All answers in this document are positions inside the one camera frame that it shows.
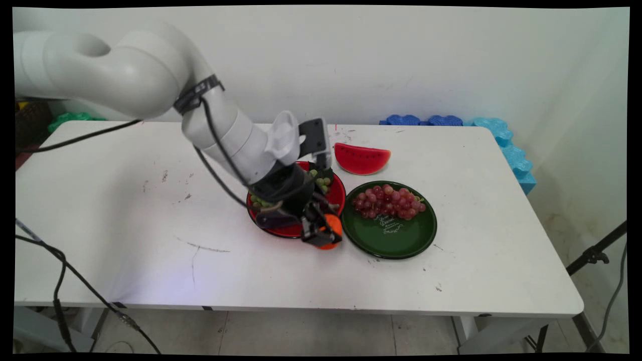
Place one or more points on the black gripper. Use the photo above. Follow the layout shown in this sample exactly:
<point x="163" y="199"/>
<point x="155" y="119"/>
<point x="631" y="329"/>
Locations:
<point x="283" y="190"/>

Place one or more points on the peeled orange fruit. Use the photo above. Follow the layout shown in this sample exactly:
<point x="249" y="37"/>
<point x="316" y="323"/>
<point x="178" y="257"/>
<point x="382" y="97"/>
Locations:
<point x="333" y="225"/>

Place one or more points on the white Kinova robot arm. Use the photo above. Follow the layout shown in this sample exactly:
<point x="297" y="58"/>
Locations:
<point x="140" y="75"/>

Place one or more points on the red round plate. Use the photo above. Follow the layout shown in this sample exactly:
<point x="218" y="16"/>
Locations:
<point x="288" y="230"/>

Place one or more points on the dark green leaf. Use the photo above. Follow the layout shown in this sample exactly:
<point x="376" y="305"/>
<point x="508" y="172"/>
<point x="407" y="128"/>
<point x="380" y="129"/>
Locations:
<point x="328" y="174"/>

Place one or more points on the purple eggplant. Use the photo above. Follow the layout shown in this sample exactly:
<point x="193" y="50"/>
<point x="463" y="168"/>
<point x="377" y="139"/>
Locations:
<point x="276" y="219"/>

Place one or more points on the green grape bunch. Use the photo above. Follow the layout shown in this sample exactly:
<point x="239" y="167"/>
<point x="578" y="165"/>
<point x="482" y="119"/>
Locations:
<point x="261" y="201"/>

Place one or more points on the red purple grape bunch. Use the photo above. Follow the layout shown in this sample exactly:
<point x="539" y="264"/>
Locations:
<point x="388" y="200"/>

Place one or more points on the watermelon slice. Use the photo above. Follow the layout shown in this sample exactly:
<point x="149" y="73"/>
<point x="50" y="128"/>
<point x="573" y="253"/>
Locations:
<point x="361" y="160"/>

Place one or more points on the dark green round plate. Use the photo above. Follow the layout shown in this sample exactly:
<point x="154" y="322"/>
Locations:
<point x="391" y="235"/>

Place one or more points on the light blue foam mat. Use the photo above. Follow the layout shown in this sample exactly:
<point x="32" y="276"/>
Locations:
<point x="514" y="158"/>

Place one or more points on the black table leg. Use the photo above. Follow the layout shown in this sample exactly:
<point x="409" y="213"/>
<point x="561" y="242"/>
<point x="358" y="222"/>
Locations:
<point x="99" y="323"/>

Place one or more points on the green plastic bag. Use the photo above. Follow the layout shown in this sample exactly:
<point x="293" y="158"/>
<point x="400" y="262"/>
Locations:
<point x="70" y="120"/>

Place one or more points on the black tripod stand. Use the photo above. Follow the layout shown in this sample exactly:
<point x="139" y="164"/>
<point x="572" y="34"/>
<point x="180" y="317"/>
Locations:
<point x="594" y="254"/>

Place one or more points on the dark brown basket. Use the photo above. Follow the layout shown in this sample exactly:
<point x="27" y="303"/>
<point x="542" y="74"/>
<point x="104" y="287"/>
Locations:
<point x="31" y="120"/>

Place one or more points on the yellow object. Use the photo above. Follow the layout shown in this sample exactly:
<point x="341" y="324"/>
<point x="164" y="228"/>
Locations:
<point x="22" y="104"/>

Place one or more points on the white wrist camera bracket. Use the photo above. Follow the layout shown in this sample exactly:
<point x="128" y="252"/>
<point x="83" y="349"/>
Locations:
<point x="283" y="138"/>

